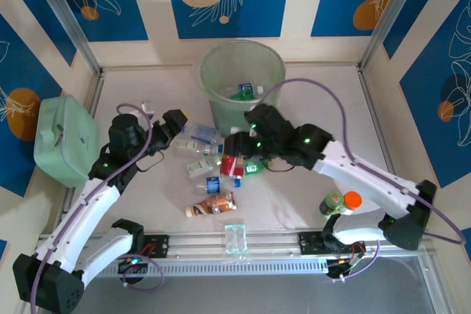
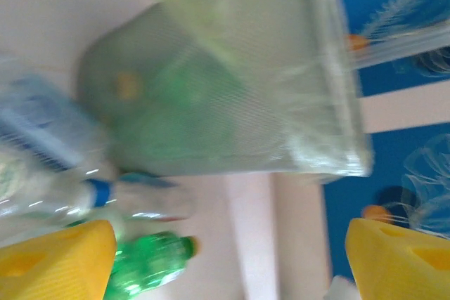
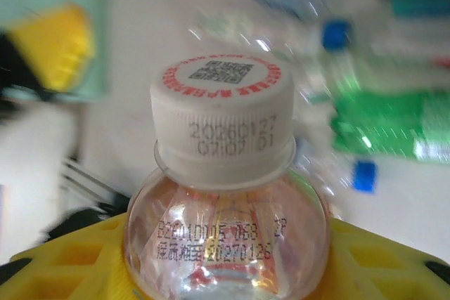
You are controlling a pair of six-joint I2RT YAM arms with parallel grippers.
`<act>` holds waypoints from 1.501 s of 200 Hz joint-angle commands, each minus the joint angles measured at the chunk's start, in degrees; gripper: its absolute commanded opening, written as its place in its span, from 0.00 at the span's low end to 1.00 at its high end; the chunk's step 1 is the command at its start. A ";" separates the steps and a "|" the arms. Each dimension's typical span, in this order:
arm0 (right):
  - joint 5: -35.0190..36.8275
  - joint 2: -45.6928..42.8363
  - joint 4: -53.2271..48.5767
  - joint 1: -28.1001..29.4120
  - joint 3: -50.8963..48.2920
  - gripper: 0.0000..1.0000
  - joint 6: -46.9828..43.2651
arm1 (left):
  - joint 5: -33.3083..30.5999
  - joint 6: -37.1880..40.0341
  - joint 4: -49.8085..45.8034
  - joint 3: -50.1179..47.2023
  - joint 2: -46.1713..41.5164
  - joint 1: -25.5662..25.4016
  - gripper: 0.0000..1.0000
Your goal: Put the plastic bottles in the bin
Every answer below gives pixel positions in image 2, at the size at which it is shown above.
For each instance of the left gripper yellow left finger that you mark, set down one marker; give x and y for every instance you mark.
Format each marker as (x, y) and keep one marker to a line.
(52, 268)

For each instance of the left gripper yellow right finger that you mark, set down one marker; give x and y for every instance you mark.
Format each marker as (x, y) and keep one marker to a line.
(397, 268)

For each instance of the clear bottle blue cap green label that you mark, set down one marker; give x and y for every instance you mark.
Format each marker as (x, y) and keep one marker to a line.
(35, 201)

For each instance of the clear bottle blue cap red mark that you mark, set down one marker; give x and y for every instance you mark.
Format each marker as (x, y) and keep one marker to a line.
(154, 205)

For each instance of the grey-green mesh bin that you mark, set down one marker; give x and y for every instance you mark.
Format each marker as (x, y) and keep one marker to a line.
(246, 85)

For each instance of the crushed clear bottle light-blue label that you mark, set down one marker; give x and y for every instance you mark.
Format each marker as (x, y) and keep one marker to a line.
(38, 128)

